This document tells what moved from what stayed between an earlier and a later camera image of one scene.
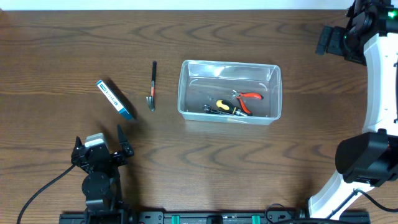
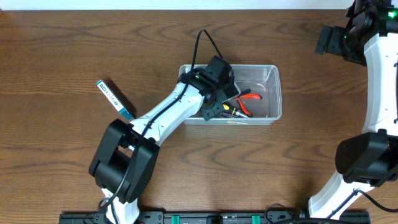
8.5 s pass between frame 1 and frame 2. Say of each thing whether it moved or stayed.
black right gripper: stayed
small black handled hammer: moved
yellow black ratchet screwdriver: stayed
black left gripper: moved
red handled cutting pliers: stayed
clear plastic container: stayed
